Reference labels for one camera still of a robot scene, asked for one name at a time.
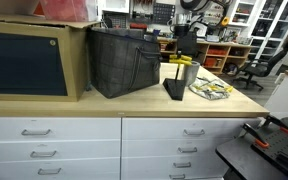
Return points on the grey translucent cup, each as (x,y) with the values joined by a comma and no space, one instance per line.
(192,73)

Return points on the black mesh crate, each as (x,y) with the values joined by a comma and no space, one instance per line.
(114,20)

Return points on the orange storage bin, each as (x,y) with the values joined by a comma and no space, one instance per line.
(210,62)
(216,51)

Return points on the red toolbox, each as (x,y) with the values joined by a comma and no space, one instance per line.
(138,25)

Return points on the black office chair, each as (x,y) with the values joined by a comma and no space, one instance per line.
(264,66)
(194,46)

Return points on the white glass-door cabinet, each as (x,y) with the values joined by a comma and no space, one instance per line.
(277,20)

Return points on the dark round bag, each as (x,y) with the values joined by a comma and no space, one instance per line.
(231,69)

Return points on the white wall cabinet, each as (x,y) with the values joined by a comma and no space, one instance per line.
(115,5)

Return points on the white wood-topped side cabinet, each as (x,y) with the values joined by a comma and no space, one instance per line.
(285,96)

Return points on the orange triangular object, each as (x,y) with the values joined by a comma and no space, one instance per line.
(39,8)

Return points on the black wedge tool stand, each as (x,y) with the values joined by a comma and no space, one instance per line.
(175,88)

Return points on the black orange-tipped clamp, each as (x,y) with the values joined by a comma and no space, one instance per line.
(255,135)
(277,123)

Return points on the grey plaid tote bag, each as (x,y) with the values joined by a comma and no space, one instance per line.
(120,63)

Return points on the large cardboard box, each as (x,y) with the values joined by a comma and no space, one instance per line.
(74,60)

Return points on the black side table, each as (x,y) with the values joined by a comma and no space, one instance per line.
(237,156)

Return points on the black pegboard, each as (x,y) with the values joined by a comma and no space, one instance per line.
(164,13)

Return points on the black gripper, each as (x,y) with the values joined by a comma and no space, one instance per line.
(182,30)

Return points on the black wall tool rack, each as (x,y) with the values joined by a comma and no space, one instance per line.
(141,8)

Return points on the white drawer cabinet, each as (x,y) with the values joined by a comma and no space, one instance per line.
(84,146)

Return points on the blue cup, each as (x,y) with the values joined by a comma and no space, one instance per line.
(156,32)

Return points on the red plastic bag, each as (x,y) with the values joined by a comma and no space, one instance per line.
(67,10)

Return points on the wooden shelf unit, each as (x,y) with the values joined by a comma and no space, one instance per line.
(217,43)

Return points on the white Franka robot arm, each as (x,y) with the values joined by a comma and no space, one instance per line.
(206,6)

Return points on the white open shelf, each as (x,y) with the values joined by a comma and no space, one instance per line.
(244,13)

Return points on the black perforated board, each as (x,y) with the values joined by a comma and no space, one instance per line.
(280,146)

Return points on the yellow round object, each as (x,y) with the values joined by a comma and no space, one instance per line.
(224,21)

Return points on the white crumpled cloth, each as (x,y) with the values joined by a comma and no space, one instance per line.
(210,95)

